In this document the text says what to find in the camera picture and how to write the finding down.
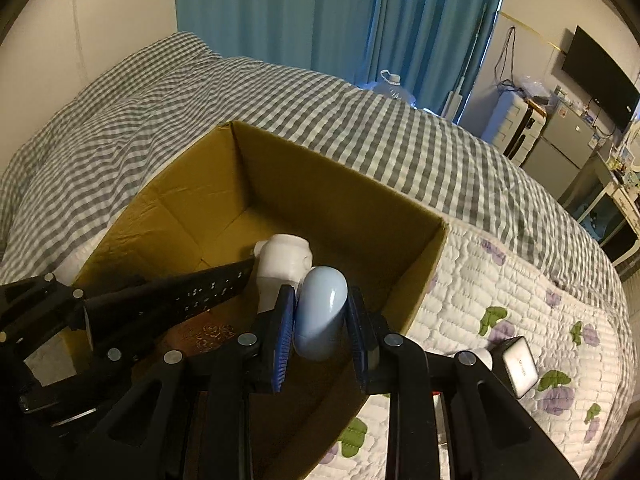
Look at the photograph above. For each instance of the clear water jug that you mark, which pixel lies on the clear water jug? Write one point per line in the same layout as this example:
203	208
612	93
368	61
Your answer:
392	89

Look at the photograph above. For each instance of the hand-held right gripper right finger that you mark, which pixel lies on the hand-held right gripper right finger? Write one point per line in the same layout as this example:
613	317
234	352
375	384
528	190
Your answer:
357	345

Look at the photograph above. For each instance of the white drawer cabinet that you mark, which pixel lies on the white drawer cabinet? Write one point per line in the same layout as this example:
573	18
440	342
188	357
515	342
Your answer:
515	125

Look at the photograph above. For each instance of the black remote control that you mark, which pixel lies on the black remote control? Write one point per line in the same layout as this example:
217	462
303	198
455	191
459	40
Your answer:
205	285

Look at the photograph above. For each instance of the black glass cabinet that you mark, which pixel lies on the black glass cabinet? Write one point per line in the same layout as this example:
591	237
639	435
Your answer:
590	200

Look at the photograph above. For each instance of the white long pole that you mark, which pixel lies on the white long pole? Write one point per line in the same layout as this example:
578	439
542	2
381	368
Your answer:
462	80

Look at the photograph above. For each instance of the brown patterned flat box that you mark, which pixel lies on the brown patterned flat box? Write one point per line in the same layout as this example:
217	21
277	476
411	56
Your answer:
207	332

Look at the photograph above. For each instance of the small silver square case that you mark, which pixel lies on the small silver square case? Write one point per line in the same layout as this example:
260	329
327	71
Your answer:
520	367

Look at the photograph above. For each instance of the grey refrigerator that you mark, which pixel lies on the grey refrigerator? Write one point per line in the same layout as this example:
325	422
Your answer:
560	145

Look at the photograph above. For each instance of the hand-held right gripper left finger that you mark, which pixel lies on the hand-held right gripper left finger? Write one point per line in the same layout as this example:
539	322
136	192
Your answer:
281	340

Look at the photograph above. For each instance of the grey checked blanket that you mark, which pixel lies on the grey checked blanket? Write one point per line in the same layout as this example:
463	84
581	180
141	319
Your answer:
300	110

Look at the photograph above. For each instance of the white floral quilt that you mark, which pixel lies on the white floral quilt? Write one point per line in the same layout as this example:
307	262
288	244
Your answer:
525	300

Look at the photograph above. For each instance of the white side table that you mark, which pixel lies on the white side table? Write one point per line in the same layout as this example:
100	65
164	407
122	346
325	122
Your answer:
629	195

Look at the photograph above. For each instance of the light blue plastic bottle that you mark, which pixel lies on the light blue plastic bottle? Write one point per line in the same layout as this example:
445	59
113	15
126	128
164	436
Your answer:
320	310

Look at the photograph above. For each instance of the blue curtain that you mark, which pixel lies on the blue curtain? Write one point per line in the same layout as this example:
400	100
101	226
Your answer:
325	15

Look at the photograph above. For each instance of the white plastic bottle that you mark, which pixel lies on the white plastic bottle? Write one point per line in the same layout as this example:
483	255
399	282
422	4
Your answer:
282	260

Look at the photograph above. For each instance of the black wall television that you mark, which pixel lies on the black wall television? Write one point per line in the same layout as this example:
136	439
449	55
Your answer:
600	77

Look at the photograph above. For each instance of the brown cardboard box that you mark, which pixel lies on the brown cardboard box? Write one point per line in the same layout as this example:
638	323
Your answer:
320	195

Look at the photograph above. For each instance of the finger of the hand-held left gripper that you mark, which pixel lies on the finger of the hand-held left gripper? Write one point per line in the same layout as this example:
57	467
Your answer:
112	360
60	305

